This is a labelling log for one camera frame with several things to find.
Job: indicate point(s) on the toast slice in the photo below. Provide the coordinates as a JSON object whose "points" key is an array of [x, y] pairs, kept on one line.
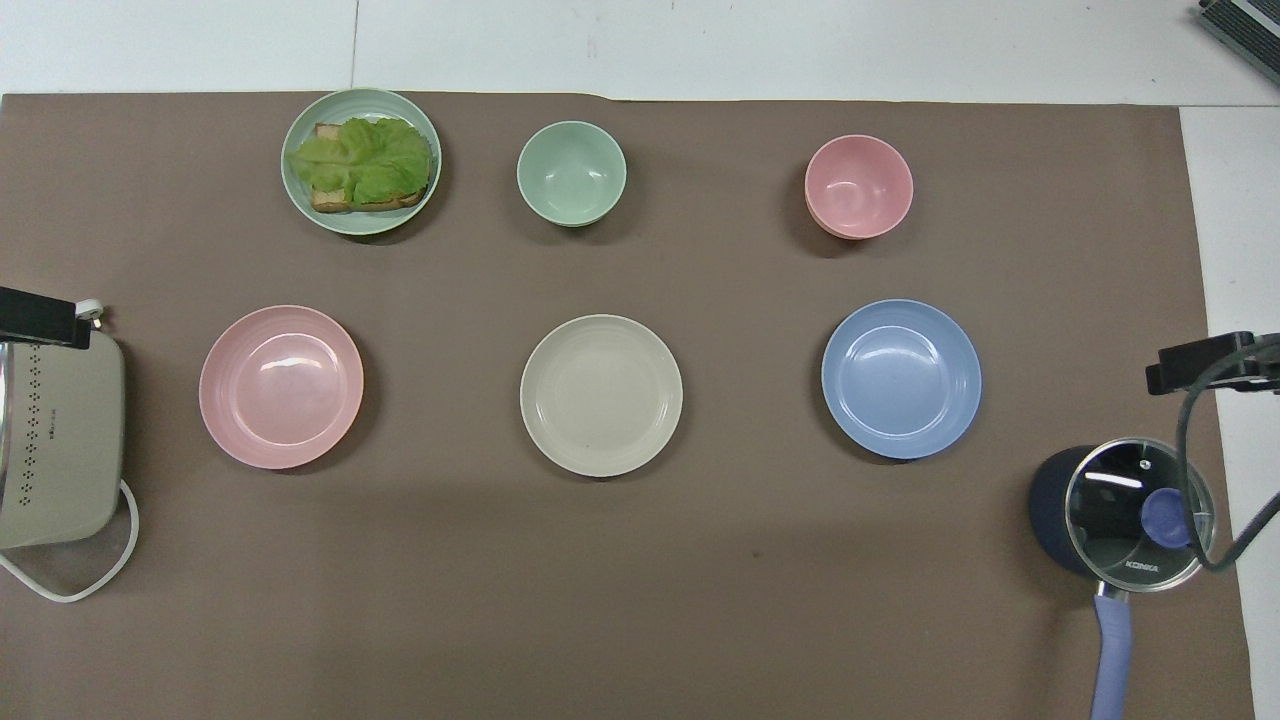
{"points": [[340, 203]]}

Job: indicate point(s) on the green plate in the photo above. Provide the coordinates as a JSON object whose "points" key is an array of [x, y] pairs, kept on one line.
{"points": [[300, 200]]}

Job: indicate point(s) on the blue plate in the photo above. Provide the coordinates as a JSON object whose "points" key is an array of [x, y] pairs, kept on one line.
{"points": [[901, 379]]}

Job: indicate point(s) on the pink bowl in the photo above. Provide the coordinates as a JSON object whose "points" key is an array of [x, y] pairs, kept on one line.
{"points": [[858, 187]]}

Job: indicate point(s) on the beige plate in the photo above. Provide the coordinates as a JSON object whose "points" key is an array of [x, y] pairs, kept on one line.
{"points": [[601, 396]]}

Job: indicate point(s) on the glass pot lid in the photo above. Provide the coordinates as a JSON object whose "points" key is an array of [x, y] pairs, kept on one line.
{"points": [[1115, 515]]}

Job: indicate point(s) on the green lettuce leaf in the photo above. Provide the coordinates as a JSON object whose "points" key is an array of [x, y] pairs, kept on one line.
{"points": [[362, 160]]}

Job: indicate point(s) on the dark blue pot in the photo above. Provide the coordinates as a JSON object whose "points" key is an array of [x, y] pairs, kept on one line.
{"points": [[1050, 510]]}

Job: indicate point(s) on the green bowl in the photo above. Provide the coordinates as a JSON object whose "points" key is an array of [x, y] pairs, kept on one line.
{"points": [[571, 173]]}

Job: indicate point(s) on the beige toaster appliance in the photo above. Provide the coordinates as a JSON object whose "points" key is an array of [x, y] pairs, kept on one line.
{"points": [[60, 440]]}

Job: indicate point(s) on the pink plate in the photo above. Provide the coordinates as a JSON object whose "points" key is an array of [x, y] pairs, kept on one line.
{"points": [[281, 387]]}

